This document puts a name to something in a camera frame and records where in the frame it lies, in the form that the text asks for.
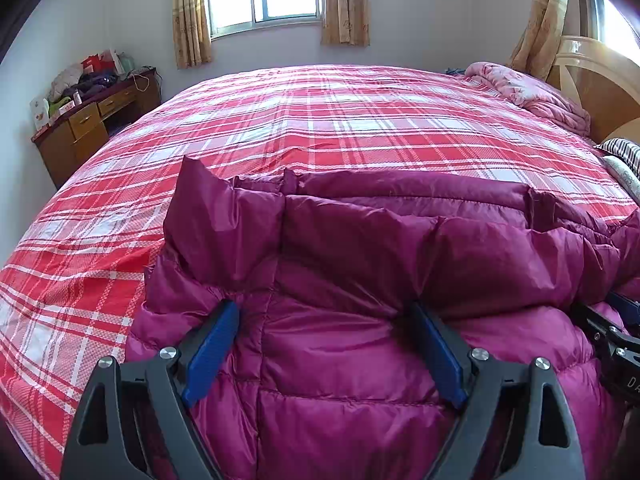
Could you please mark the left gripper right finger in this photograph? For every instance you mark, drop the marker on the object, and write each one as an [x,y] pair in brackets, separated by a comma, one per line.
[512,419]

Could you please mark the red white plaid bedspread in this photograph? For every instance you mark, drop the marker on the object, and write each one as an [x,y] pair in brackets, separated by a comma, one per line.
[72,287]

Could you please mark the striped pillow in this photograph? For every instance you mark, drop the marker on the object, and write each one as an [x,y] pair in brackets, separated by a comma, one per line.
[626,150]

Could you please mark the right beige curtain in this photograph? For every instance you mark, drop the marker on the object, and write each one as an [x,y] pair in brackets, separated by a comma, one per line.
[346,22]

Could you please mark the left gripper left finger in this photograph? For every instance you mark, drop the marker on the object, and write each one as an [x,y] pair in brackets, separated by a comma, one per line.
[128,408]

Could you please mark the white floral pillow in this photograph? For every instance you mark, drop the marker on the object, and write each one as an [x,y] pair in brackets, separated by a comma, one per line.
[623,175]

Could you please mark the wooden bed headboard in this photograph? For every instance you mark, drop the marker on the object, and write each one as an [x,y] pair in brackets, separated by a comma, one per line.
[603,82]

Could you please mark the magenta puffer down jacket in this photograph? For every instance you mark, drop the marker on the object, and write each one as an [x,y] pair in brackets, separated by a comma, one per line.
[322,382]

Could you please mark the pink floral blanket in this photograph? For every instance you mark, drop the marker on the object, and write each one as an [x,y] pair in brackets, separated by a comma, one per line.
[534,95]

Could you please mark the side window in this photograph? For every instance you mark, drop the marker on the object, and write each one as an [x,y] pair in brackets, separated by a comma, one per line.
[601,20]

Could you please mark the clutter pile on desk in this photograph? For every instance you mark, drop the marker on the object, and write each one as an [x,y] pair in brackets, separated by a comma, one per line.
[80,82]

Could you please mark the left beige curtain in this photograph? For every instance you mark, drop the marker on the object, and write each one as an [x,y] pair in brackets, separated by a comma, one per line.
[191,34]

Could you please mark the brown wooden desk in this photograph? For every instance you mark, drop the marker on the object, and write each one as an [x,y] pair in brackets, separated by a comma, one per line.
[79,133]

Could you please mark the side beige curtain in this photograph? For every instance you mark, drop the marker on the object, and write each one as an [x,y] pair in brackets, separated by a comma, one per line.
[535,51]

